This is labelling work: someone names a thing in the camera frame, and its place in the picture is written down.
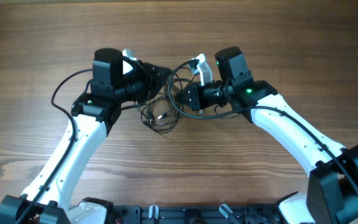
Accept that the black micro USB cable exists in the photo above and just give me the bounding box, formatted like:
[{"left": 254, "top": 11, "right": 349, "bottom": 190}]
[{"left": 163, "top": 67, "right": 204, "bottom": 125}]

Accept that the camera cable black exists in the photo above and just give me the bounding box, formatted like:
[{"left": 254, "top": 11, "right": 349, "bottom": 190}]
[
  {"left": 16, "top": 68, "right": 94, "bottom": 224},
  {"left": 167, "top": 59, "right": 358, "bottom": 224}
]

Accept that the right camera cable black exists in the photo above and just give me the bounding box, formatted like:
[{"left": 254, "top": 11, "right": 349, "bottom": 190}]
[{"left": 167, "top": 59, "right": 358, "bottom": 224}]

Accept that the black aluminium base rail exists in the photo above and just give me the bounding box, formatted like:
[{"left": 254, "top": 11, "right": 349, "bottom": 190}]
[{"left": 109, "top": 203, "right": 287, "bottom": 224}]

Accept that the left camera cable black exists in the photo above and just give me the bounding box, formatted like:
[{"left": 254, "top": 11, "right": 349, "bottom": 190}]
[{"left": 16, "top": 68, "right": 94, "bottom": 224}]

